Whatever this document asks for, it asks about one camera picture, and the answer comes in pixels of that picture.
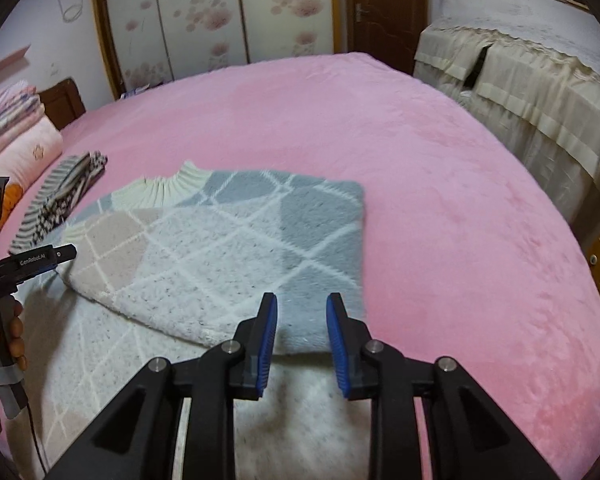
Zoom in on wooden wall shelf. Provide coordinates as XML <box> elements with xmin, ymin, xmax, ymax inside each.
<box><xmin>0</xmin><ymin>46</ymin><xmax>33</xmax><ymax>83</ymax></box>

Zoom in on brown wooden door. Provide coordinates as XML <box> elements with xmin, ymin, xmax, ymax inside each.
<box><xmin>344</xmin><ymin>0</ymin><xmax>429</xmax><ymax>78</ymax></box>

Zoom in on wall cable loop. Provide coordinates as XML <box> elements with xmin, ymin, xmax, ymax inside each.
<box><xmin>57</xmin><ymin>0</ymin><xmax>86</xmax><ymax>24</ymax></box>

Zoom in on person's left hand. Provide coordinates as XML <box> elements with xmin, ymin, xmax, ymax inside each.
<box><xmin>0</xmin><ymin>300</ymin><xmax>27</xmax><ymax>426</ymax></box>

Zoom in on cream cloth-covered furniture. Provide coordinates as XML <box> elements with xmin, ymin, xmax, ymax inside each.
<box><xmin>412</xmin><ymin>0</ymin><xmax>600</xmax><ymax>233</ymax></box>

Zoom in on dark wooden headboard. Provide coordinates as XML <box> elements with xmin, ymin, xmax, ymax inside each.
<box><xmin>39</xmin><ymin>77</ymin><xmax>87</xmax><ymax>131</ymax></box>

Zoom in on pink fleece blanket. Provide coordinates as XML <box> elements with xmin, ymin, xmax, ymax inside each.
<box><xmin>0</xmin><ymin>51</ymin><xmax>600</xmax><ymax>480</ymax></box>

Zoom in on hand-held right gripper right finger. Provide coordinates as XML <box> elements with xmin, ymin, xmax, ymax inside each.
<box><xmin>326</xmin><ymin>292</ymin><xmax>561</xmax><ymax>480</ymax></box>

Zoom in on pink pillow with orange print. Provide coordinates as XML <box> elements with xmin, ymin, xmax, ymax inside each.
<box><xmin>0</xmin><ymin>116</ymin><xmax>65</xmax><ymax>228</ymax></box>

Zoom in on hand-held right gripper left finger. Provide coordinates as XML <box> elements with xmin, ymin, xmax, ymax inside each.
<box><xmin>45</xmin><ymin>292</ymin><xmax>279</xmax><ymax>480</ymax></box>

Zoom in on floral sliding-door wardrobe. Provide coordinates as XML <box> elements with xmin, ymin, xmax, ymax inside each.
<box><xmin>91</xmin><ymin>0</ymin><xmax>342</xmax><ymax>101</ymax></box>

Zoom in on grey white diamond-pattern fuzzy sweater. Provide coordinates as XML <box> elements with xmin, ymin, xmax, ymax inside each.
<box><xmin>22</xmin><ymin>161</ymin><xmax>370</xmax><ymax>480</ymax></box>

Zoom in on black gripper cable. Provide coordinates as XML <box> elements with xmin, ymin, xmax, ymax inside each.
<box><xmin>27</xmin><ymin>402</ymin><xmax>49</xmax><ymax>479</ymax></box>

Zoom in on black white striped cloth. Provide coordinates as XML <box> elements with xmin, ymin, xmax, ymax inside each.
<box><xmin>9</xmin><ymin>150</ymin><xmax>108</xmax><ymax>256</ymax></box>

